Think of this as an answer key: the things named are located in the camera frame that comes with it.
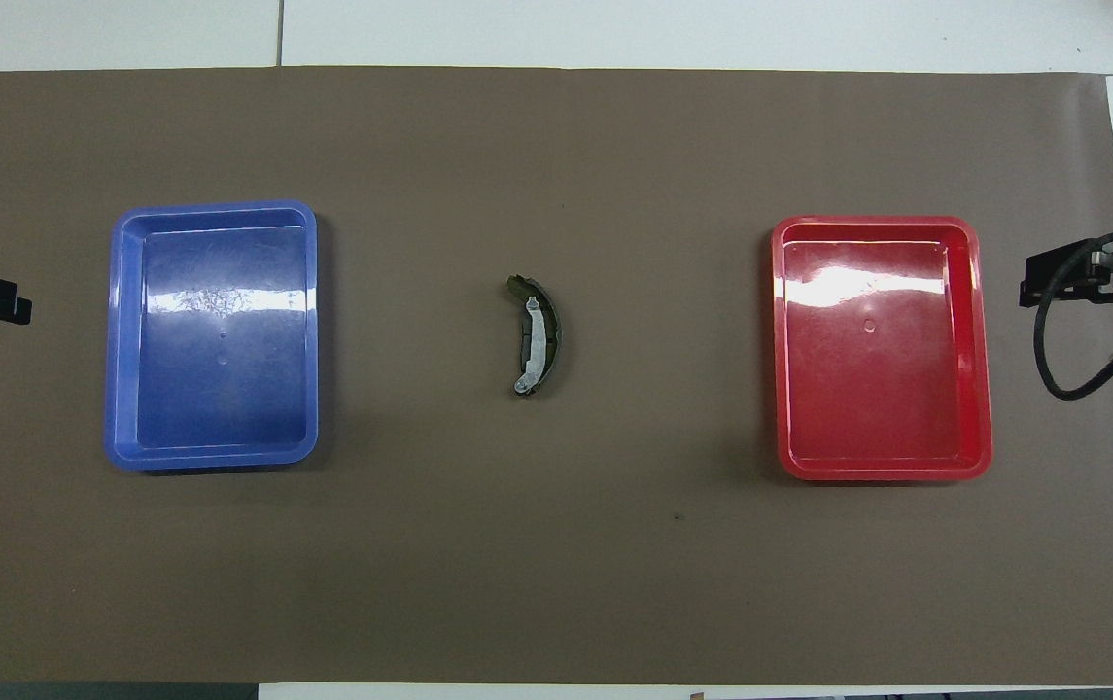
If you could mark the curved brake shoe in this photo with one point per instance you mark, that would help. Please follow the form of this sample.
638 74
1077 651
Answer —
541 335

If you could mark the blue plastic tray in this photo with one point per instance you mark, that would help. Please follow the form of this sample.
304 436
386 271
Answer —
216 389

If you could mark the red plastic tray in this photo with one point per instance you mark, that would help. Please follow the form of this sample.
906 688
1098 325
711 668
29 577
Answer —
882 389

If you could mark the brown table mat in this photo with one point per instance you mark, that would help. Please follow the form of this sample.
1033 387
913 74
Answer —
556 544

